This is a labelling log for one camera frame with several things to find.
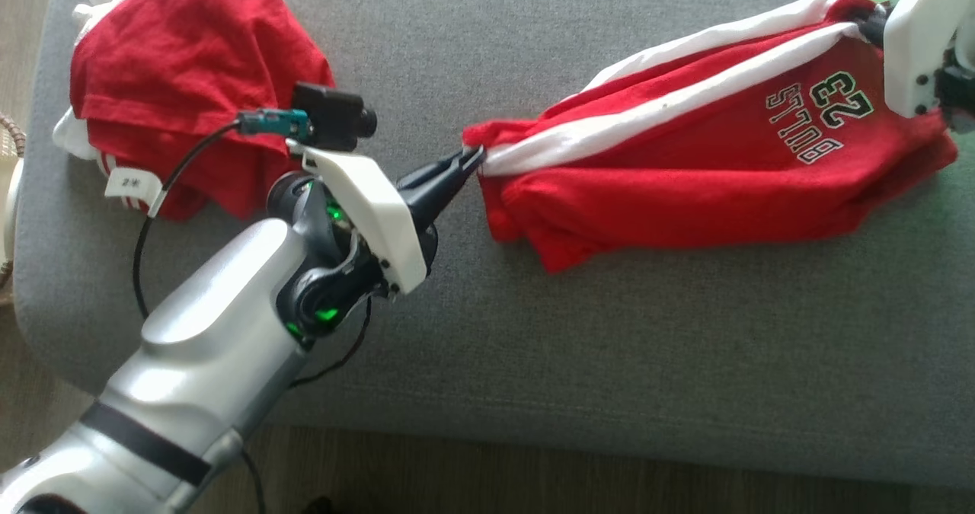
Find beige wicker laundry basket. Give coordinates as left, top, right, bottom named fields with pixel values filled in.
left=0, top=114, right=27, bottom=306

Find red Bulls jersey white sleeves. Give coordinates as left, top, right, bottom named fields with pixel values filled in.
left=53, top=0, right=337, bottom=222

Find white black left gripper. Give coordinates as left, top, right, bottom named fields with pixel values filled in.
left=303, top=146, right=486, bottom=295

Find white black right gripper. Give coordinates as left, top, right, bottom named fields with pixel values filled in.
left=859, top=0, right=975, bottom=118

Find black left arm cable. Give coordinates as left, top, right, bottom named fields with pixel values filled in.
left=131, top=109, right=374, bottom=514

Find large grey sofa seat cushion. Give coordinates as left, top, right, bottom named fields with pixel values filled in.
left=14, top=0, right=975, bottom=489

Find red basketball shorts white stripes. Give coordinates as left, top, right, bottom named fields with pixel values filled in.
left=463, top=0, right=959, bottom=275

